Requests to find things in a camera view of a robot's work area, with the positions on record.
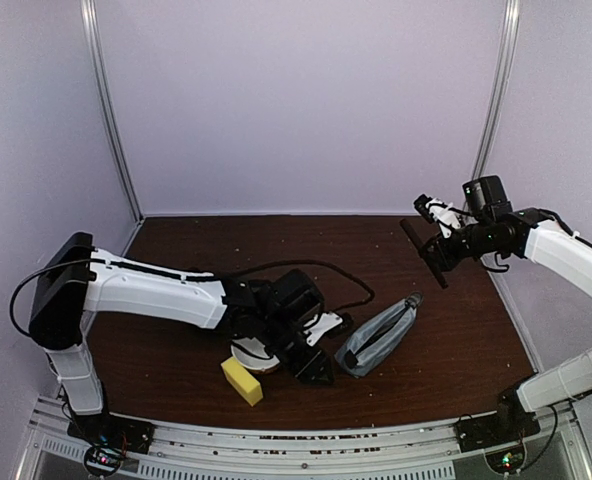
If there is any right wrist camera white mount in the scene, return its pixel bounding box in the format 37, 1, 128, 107
414, 194, 465, 239

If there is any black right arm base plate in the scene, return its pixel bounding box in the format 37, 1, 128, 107
454, 412, 540, 453

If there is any black comb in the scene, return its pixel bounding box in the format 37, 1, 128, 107
399, 219, 448, 289

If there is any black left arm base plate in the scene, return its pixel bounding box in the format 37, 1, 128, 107
67, 413, 155, 454

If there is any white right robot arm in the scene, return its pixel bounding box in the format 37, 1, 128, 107
419, 200, 592, 442

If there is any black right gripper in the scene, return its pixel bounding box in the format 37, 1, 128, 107
419, 218, 501, 272

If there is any yellow sponge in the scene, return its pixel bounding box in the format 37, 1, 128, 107
221, 356, 263, 406

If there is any grey zip pouch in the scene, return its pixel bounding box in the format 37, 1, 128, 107
334, 292, 424, 378

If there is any right aluminium corner post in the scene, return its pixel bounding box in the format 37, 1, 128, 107
458, 0, 522, 224

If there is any left aluminium corner post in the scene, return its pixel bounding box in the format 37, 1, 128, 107
79, 0, 145, 224

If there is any white ceramic bowl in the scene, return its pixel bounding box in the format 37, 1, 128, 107
230, 338, 281, 374

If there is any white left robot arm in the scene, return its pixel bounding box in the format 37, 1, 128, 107
12, 232, 339, 444

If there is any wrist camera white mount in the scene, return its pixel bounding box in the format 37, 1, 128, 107
414, 194, 465, 239
303, 312, 353, 346

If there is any aluminium corner post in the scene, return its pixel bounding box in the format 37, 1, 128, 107
79, 0, 145, 224
458, 0, 522, 224

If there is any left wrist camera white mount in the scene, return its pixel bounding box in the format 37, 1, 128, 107
303, 312, 353, 346

